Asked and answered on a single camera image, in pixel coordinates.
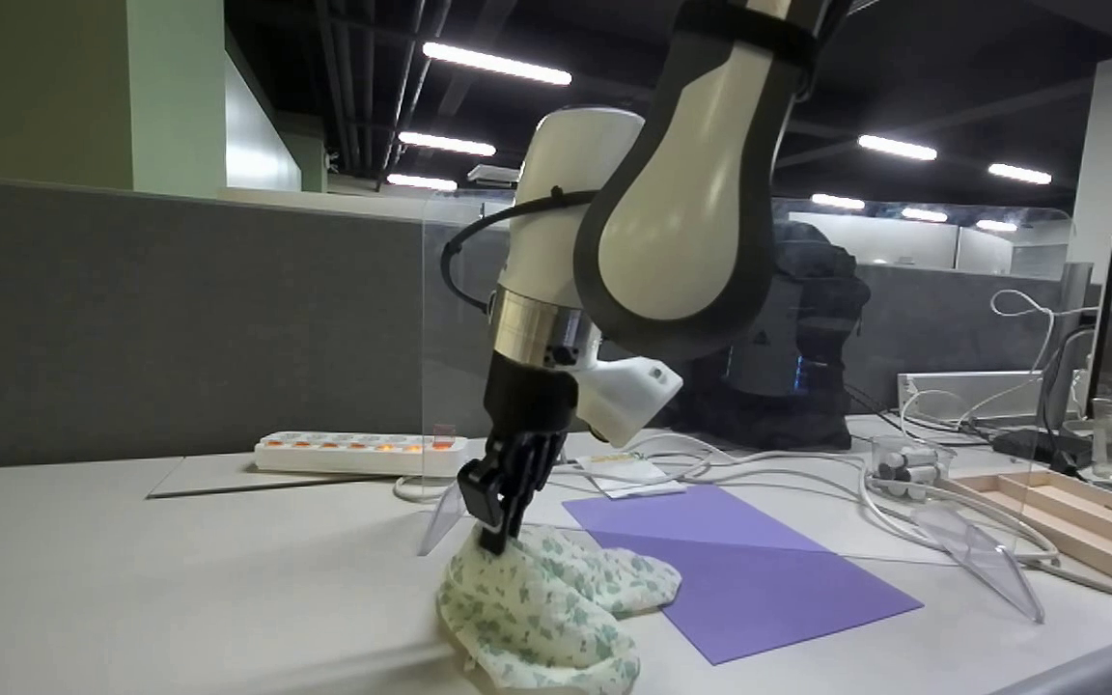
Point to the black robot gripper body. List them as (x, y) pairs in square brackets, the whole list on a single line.
[(530, 412)]

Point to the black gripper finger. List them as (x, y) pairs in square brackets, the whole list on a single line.
[(477, 481), (498, 519)]

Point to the green patterned white towel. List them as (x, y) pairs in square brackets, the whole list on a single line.
[(547, 617)]

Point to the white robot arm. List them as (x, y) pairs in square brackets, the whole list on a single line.
[(634, 237)]

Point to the white power strip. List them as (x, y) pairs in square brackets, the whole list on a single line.
[(365, 454)]

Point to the purple paper sheet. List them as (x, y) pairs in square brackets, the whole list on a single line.
[(748, 580)]

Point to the black backpack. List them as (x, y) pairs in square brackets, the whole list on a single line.
[(784, 380)]

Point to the wooden tray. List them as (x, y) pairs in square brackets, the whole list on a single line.
[(1076, 514)]

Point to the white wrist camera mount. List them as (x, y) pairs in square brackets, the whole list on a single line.
[(618, 394)]

